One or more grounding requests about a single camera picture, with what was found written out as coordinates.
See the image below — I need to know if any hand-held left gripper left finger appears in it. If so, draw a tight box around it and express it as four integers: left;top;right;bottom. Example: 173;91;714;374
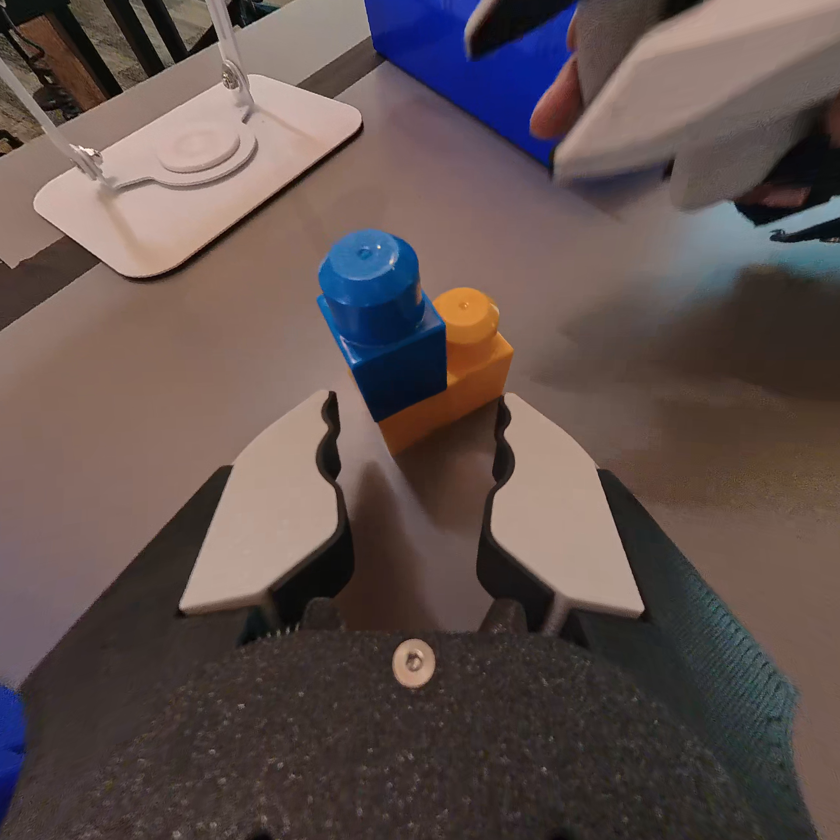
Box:
178;389;356;639

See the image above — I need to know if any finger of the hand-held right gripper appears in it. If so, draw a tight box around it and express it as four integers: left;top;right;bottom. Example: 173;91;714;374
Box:
669;101;829;212
553;0;840;185

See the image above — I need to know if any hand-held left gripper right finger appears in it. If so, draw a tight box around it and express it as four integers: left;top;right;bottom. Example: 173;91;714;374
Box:
476;392;647;635

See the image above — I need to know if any yellow two-stud block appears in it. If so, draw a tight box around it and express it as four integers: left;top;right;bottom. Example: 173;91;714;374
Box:
377;286;515;456

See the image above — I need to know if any blue single-stud block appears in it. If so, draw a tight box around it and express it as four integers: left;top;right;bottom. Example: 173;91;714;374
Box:
316;227;449;424

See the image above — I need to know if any blue plastic bin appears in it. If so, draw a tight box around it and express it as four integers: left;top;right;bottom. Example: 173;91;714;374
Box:
364;0;580;169

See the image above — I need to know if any person's right hand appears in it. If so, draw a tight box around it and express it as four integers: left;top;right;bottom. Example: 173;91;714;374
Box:
529;56;592;141

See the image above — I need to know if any white document stand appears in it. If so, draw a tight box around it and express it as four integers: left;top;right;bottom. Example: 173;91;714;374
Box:
0;0;364;281

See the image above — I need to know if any brown box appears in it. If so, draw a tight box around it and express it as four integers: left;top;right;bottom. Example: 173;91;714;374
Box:
20;10;112;112

